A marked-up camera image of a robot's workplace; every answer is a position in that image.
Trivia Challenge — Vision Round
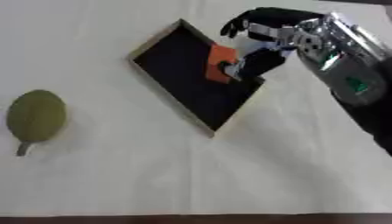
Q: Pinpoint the orange block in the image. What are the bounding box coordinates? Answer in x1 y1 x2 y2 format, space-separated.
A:
203 43 241 85

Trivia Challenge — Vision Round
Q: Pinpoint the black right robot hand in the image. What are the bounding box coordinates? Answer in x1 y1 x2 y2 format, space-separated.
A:
217 6 328 82

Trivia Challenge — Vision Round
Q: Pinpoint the tan cardboard box black inside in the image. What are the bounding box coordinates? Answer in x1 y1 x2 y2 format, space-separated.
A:
125 18 267 138

